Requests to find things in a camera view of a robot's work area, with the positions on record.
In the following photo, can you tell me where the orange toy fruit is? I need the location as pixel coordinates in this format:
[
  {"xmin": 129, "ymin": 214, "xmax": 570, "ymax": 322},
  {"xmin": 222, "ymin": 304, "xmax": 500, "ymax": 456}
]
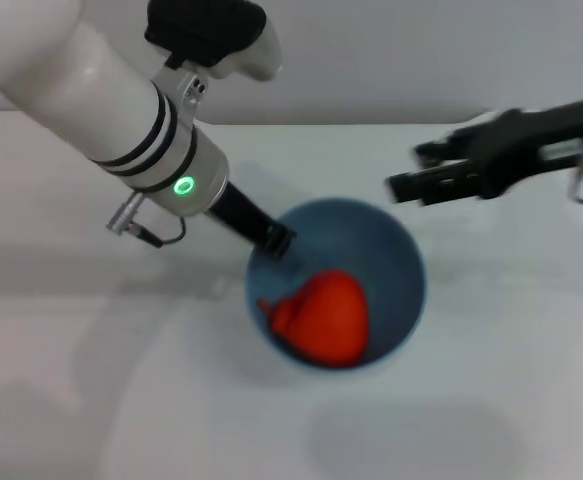
[{"xmin": 256, "ymin": 269, "xmax": 370, "ymax": 370}]

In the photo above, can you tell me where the left arm connector cable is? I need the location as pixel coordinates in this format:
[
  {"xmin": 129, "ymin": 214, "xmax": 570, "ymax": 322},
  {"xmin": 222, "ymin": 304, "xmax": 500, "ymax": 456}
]
[{"xmin": 105, "ymin": 193, "xmax": 188, "ymax": 249}]

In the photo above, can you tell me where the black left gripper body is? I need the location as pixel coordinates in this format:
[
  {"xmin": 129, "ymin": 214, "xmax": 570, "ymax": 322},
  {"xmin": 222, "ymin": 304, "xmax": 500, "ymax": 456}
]
[{"xmin": 204, "ymin": 181, "xmax": 278, "ymax": 250}]

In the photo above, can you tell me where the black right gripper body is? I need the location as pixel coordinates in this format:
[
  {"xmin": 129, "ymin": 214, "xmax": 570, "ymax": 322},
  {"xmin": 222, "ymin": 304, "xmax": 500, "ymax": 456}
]
[{"xmin": 469, "ymin": 91, "xmax": 583, "ymax": 200}]

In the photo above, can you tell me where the blue ceramic bowl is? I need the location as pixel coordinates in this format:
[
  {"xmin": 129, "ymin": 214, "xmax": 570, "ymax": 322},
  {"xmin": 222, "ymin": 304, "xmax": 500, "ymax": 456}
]
[{"xmin": 244, "ymin": 197, "xmax": 429, "ymax": 371}]

